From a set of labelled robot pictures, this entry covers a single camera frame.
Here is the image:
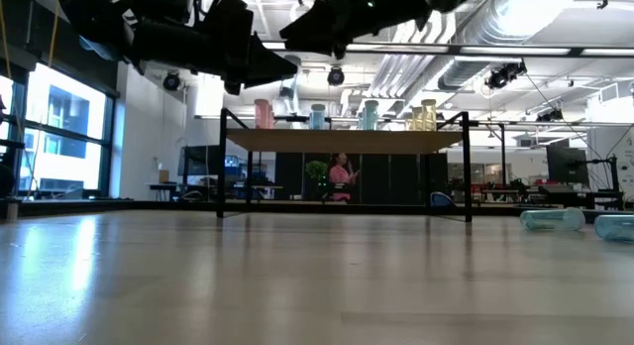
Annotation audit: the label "person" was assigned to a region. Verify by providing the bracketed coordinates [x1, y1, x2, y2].
[329, 153, 360, 203]

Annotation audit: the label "small green potted tree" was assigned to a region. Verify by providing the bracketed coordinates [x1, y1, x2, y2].
[304, 160, 330, 201]

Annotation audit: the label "large window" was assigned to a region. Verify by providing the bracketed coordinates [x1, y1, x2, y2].
[0, 61, 116, 200]

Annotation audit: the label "blue pill bottle white cap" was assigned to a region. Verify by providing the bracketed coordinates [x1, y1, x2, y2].
[309, 103, 327, 131]
[592, 214, 634, 245]

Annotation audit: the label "black aluminium table frame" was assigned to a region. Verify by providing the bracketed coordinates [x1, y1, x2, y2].
[0, 198, 634, 223]

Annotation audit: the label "yellow hanging cable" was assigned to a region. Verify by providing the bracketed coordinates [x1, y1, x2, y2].
[47, 0, 64, 68]

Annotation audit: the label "dark partition panels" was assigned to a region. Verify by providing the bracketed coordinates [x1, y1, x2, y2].
[274, 153, 450, 206]

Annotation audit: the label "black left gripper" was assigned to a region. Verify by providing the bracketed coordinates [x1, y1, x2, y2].
[131, 0, 299, 96]

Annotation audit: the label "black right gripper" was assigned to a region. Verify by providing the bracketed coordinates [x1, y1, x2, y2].
[279, 0, 438, 60]

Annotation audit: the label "black computer monitor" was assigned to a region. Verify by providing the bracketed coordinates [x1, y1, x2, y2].
[177, 145, 224, 177]
[546, 146, 588, 185]

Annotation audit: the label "wooden shelf black metal frame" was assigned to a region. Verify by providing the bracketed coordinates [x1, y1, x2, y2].
[216, 108, 475, 223]

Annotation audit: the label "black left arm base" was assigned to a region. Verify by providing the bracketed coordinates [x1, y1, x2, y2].
[0, 139, 26, 201]

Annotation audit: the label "background work desk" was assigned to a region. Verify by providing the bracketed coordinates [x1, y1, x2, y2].
[148, 181, 224, 202]

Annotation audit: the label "blue chair back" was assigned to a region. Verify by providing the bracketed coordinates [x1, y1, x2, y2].
[429, 190, 455, 208]

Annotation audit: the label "black equipment stand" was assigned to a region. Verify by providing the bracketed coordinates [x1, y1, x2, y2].
[569, 154, 626, 211]

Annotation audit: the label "long ceiling light strip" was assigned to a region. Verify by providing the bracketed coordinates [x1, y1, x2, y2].
[260, 40, 634, 58]

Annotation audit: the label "black ceiling spotlight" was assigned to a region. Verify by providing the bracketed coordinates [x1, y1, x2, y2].
[483, 59, 529, 91]
[326, 65, 346, 87]
[161, 69, 182, 92]
[536, 106, 565, 123]

